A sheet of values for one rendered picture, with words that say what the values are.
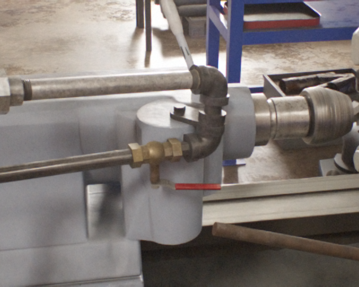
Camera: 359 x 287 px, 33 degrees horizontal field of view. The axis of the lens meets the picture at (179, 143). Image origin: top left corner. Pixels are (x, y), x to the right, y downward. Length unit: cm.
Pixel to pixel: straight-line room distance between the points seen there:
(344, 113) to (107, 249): 39
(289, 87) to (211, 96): 250
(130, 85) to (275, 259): 65
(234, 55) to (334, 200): 162
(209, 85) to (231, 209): 50
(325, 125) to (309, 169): 211
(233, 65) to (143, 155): 209
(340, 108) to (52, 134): 41
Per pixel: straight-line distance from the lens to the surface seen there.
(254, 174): 292
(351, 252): 82
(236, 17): 270
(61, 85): 62
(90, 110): 79
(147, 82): 66
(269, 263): 121
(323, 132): 90
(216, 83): 70
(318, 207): 119
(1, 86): 60
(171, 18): 80
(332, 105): 90
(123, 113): 79
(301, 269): 121
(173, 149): 71
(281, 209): 117
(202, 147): 72
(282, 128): 89
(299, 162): 305
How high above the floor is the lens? 148
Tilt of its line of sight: 28 degrees down
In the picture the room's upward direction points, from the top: straight up
